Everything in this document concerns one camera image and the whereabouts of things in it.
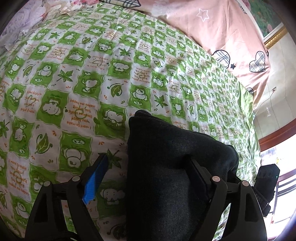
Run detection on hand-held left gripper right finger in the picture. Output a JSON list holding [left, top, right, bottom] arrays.
[[185, 155, 268, 241]]

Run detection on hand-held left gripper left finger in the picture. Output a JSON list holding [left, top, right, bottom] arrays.
[[24, 154, 110, 241]]

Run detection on black pants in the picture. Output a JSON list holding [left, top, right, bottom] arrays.
[[126, 111, 240, 241]]

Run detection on green checked bed sheet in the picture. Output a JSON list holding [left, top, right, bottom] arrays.
[[0, 2, 261, 241]]

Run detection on pink quilt with plaid hearts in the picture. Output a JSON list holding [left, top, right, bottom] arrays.
[[99, 0, 271, 112]]

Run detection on gold framed picture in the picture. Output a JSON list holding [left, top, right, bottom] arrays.
[[243, 0, 287, 50]]

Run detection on pale floral cloth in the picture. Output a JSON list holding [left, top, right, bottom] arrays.
[[0, 0, 100, 51]]

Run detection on red wooden frame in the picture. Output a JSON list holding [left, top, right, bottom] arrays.
[[259, 119, 296, 151]]

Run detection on white cable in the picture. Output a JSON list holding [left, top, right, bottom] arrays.
[[256, 91, 275, 110]]

